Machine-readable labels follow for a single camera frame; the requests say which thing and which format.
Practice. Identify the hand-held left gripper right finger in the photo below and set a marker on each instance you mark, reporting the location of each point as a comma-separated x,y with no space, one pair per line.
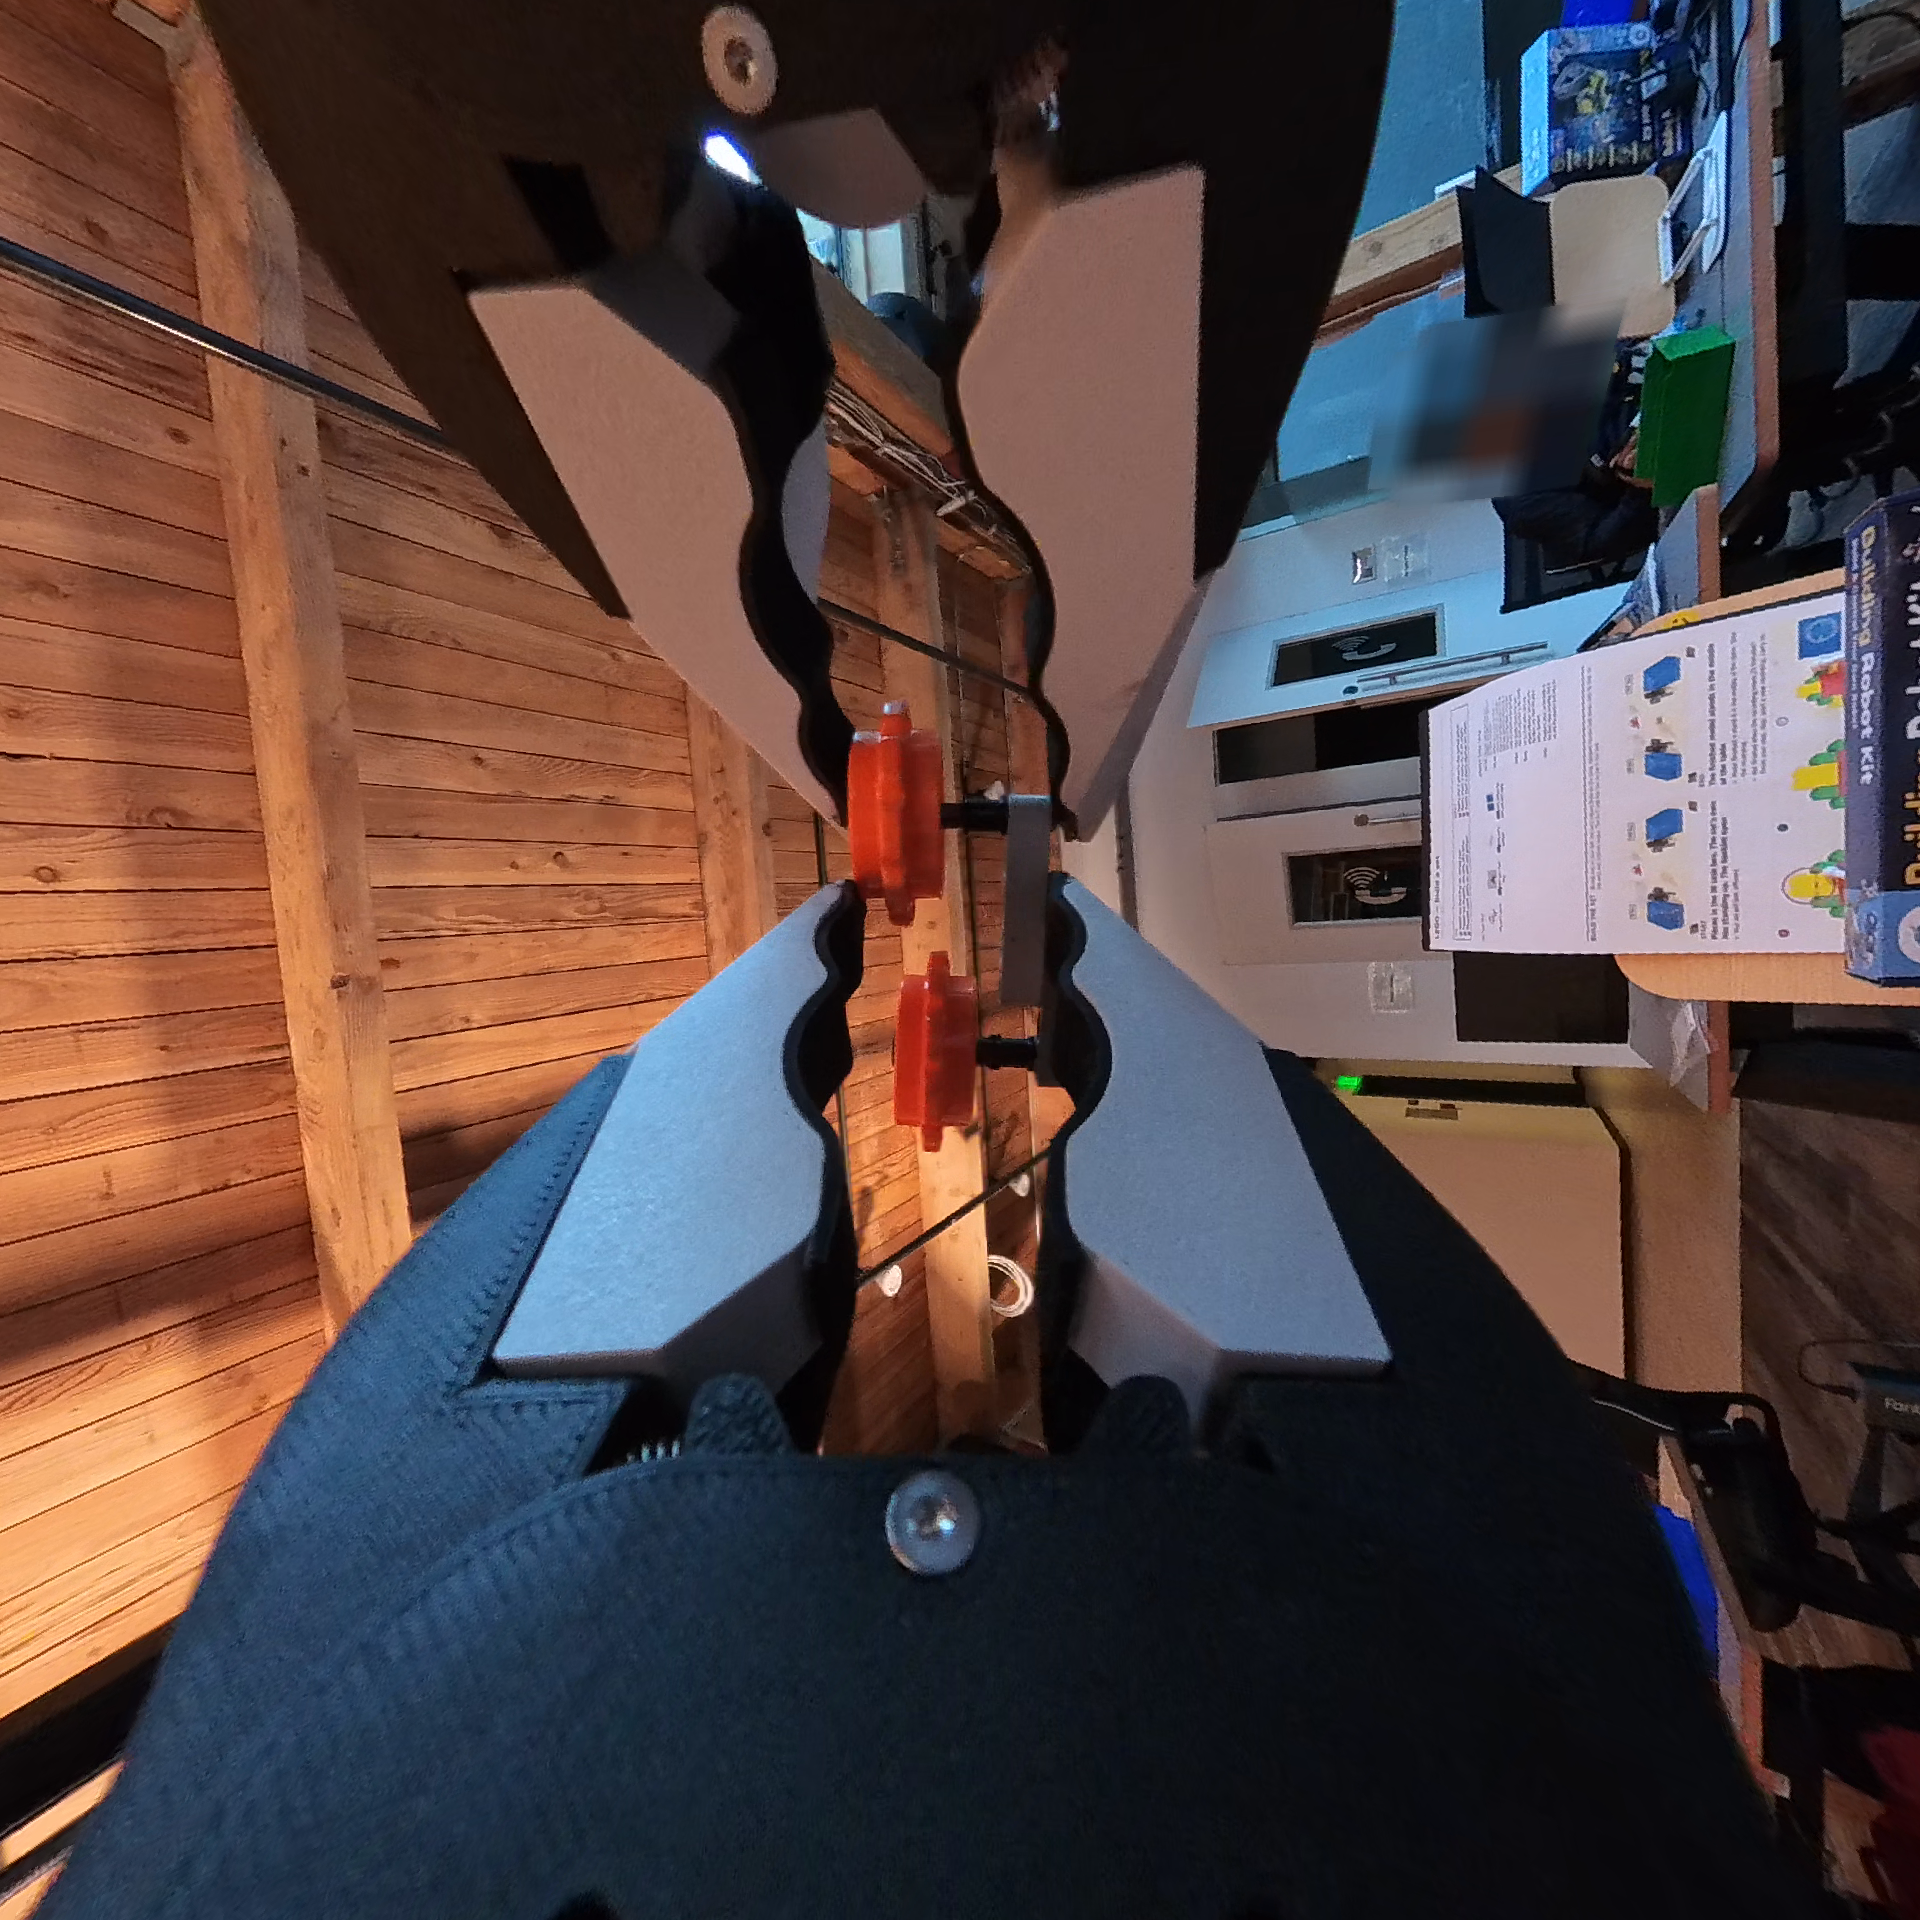
1215,1215

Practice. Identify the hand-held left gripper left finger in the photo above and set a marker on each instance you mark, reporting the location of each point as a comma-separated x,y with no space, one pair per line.
674,1200

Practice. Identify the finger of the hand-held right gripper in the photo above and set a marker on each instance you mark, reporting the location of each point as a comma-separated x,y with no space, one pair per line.
1095,451
628,451

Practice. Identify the grey beam with orange gears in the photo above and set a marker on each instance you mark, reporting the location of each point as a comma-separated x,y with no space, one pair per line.
897,809

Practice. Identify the white phone booth unit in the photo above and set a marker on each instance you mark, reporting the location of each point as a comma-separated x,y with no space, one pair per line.
1243,975

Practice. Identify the beige chair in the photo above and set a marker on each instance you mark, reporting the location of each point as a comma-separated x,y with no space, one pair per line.
1604,248

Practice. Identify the white instruction sheet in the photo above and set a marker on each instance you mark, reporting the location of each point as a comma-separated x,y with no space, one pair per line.
1576,779

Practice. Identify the green box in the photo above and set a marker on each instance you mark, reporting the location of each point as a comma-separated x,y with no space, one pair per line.
1688,406

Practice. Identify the black office chair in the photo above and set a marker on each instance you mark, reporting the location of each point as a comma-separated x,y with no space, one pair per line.
1739,1499

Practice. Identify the small blue toy box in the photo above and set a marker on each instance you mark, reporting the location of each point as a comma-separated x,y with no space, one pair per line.
1599,105

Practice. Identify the black labelled bar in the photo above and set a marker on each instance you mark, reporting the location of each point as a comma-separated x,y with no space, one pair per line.
1881,1395

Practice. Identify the dark blue robot kit box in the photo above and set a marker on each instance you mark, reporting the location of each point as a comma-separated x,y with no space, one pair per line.
1881,720

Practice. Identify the red bag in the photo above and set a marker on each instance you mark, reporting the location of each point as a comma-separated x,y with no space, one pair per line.
1894,1816

